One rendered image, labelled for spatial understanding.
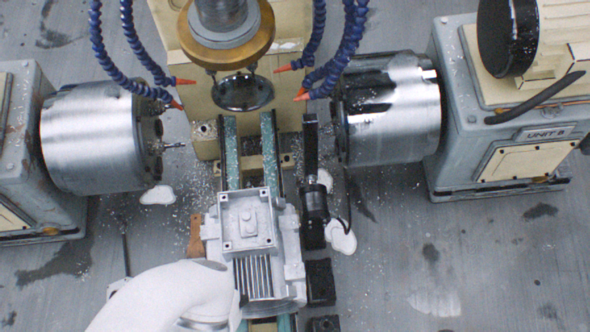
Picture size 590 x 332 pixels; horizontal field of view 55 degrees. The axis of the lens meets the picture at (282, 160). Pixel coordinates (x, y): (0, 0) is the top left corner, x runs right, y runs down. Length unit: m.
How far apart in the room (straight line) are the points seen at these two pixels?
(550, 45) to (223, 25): 0.57
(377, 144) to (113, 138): 0.54
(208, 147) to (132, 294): 0.84
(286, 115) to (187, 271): 0.83
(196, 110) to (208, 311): 0.78
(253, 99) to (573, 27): 0.69
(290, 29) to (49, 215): 0.70
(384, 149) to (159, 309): 0.70
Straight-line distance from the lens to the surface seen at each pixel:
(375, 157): 1.21
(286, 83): 1.33
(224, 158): 1.38
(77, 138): 1.22
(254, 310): 1.22
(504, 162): 1.31
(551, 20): 1.11
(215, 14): 0.98
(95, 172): 1.23
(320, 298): 1.30
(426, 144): 1.21
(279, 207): 1.12
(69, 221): 1.43
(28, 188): 1.27
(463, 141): 1.21
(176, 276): 0.66
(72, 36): 1.86
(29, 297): 1.52
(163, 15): 1.32
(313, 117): 1.02
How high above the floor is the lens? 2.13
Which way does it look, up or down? 63 degrees down
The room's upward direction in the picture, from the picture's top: 6 degrees counter-clockwise
